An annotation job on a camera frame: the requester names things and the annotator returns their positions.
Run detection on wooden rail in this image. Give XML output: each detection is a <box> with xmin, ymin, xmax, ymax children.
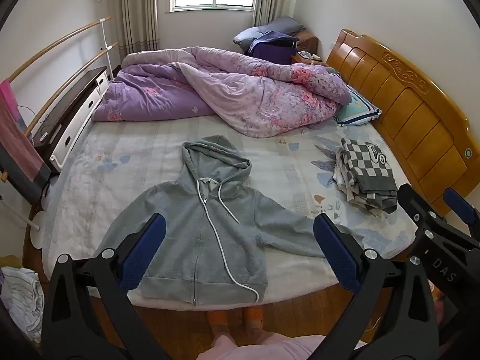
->
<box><xmin>24</xmin><ymin>42</ymin><xmax>119</xmax><ymax>137</ymax></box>
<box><xmin>7</xmin><ymin>16</ymin><xmax>112</xmax><ymax>83</ymax></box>

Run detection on dark purple cloth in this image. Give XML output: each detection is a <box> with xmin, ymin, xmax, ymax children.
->
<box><xmin>247</xmin><ymin>32</ymin><xmax>301</xmax><ymax>64</ymax></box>

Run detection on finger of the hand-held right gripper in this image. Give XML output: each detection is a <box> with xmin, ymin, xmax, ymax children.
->
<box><xmin>443</xmin><ymin>188</ymin><xmax>480</xmax><ymax>250</ymax></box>
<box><xmin>397</xmin><ymin>183</ymin><xmax>457</xmax><ymax>249</ymax></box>

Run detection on person's left foot orange sock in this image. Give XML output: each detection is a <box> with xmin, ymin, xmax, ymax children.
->
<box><xmin>208</xmin><ymin>309</ymin><xmax>230</xmax><ymax>338</ymax></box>

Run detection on person's right foot orange sock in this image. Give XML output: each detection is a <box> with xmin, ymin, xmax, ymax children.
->
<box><xmin>244</xmin><ymin>306</ymin><xmax>265</xmax><ymax>332</ymax></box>

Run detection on grey zip hoodie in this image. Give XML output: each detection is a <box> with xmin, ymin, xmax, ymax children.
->
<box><xmin>94</xmin><ymin>135</ymin><xmax>364</xmax><ymax>306</ymax></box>

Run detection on wooden headboard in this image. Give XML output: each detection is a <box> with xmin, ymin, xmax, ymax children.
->
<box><xmin>324</xmin><ymin>28</ymin><xmax>471</xmax><ymax>216</ymax></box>

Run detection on white printed cloth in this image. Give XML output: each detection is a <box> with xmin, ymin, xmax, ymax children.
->
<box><xmin>0</xmin><ymin>266</ymin><xmax>46</xmax><ymax>344</ymax></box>

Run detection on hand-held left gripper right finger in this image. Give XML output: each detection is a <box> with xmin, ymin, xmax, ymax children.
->
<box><xmin>313</xmin><ymin>213</ymin><xmax>441</xmax><ymax>360</ymax></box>

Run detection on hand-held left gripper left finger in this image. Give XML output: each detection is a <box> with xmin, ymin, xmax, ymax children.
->
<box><xmin>40</xmin><ymin>213</ymin><xmax>167</xmax><ymax>360</ymax></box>

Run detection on pink striped towel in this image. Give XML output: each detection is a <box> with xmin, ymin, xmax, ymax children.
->
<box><xmin>0</xmin><ymin>79</ymin><xmax>51</xmax><ymax>203</ymax></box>

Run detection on person's pink trousers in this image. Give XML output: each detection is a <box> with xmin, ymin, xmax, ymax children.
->
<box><xmin>195</xmin><ymin>330</ymin><xmax>338</xmax><ymax>360</ymax></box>

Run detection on wooden nightstand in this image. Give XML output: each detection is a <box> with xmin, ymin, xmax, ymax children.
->
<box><xmin>290</xmin><ymin>32</ymin><xmax>325</xmax><ymax>64</ymax></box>

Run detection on grey checkered folded cloth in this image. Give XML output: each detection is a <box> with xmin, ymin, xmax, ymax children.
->
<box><xmin>334</xmin><ymin>137</ymin><xmax>399</xmax><ymax>214</ymax></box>

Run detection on blue-grey pillow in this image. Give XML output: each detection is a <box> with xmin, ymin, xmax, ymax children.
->
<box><xmin>233</xmin><ymin>17</ymin><xmax>306</xmax><ymax>47</ymax></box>

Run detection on white fuzzy bed blanket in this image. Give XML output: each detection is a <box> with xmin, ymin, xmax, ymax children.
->
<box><xmin>22</xmin><ymin>114</ymin><xmax>421</xmax><ymax>308</ymax></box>

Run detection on dark-topped white drawer cabinet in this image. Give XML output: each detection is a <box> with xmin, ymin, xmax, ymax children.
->
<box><xmin>32</xmin><ymin>66</ymin><xmax>109</xmax><ymax>173</ymax></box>

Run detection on person's foot orange sock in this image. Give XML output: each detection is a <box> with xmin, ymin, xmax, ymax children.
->
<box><xmin>244</xmin><ymin>306</ymin><xmax>265</xmax><ymax>332</ymax></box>
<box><xmin>208</xmin><ymin>309</ymin><xmax>230</xmax><ymax>338</ymax></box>

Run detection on light blue striped pillow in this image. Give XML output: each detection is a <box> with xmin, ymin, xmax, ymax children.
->
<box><xmin>334</xmin><ymin>84</ymin><xmax>382</xmax><ymax>126</ymax></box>

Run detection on white rail post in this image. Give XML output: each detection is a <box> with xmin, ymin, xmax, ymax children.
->
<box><xmin>98</xmin><ymin>19</ymin><xmax>113</xmax><ymax>81</ymax></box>

